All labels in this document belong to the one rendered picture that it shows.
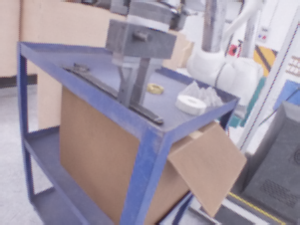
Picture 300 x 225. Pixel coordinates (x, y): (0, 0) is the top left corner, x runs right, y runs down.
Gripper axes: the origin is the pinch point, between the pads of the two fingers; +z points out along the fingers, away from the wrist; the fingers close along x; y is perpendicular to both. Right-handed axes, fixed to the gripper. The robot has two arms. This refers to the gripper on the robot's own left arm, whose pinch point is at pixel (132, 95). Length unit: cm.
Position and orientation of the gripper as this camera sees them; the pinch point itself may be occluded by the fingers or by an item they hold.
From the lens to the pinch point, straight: 38.2
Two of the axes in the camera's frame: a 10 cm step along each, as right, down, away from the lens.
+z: -2.4, 8.8, 4.1
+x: 6.5, -1.6, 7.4
